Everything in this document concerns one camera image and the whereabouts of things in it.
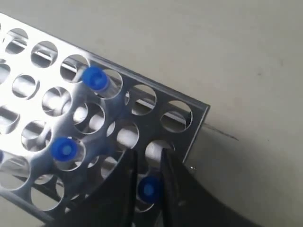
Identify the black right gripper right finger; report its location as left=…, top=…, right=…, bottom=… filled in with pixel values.
left=160, top=149, right=257, bottom=227

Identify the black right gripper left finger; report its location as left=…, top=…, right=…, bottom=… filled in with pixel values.
left=45, top=149, right=138, bottom=227

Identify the stainless steel test tube rack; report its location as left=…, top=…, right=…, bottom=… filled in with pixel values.
left=0, top=14, right=210, bottom=222

